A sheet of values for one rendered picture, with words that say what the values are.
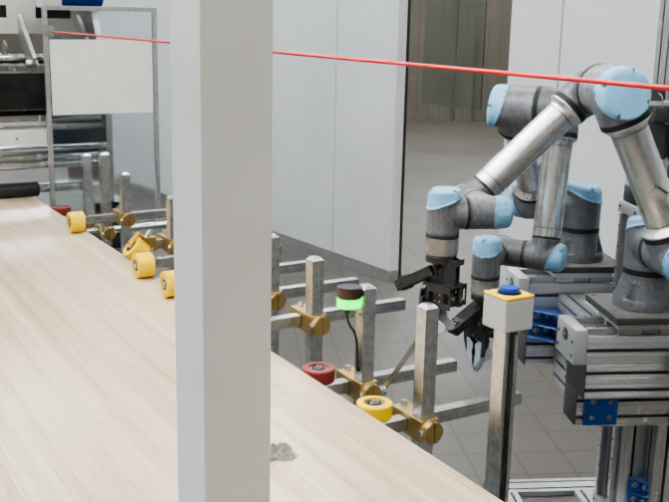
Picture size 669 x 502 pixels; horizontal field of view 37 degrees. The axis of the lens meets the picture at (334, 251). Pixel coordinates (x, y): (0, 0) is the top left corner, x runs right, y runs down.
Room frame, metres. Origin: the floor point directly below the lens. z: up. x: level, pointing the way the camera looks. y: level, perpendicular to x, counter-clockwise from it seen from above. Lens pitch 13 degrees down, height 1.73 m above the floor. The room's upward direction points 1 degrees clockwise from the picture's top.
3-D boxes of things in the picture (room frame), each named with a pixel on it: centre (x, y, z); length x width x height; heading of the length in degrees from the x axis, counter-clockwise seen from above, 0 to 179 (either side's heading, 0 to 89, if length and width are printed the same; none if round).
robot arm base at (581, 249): (2.90, -0.73, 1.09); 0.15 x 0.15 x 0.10
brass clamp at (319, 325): (2.51, 0.06, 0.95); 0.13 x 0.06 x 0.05; 31
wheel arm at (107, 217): (3.85, 0.79, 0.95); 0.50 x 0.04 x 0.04; 121
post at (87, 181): (4.21, 1.07, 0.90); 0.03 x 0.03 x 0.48; 31
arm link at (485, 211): (2.21, -0.34, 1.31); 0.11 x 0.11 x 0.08; 10
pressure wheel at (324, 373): (2.26, 0.03, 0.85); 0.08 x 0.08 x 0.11
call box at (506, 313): (1.84, -0.34, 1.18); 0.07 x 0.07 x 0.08; 31
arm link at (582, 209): (2.90, -0.72, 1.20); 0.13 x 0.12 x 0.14; 64
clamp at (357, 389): (2.30, -0.06, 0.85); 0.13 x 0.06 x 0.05; 31
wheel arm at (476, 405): (2.15, -0.26, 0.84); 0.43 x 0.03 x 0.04; 121
